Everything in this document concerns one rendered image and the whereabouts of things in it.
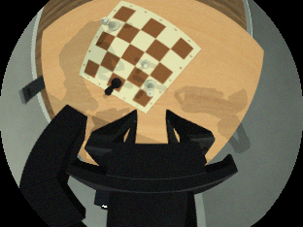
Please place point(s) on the black chess king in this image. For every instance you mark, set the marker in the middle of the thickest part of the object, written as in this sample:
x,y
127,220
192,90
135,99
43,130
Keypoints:
x,y
116,83

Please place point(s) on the brown and cream chessboard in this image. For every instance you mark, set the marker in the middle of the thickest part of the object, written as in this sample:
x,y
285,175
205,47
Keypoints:
x,y
142,35

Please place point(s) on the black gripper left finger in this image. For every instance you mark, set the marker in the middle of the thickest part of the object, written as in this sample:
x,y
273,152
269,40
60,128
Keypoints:
x,y
116,130

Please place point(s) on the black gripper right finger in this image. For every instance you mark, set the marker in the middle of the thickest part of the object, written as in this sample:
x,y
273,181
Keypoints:
x,y
188,132

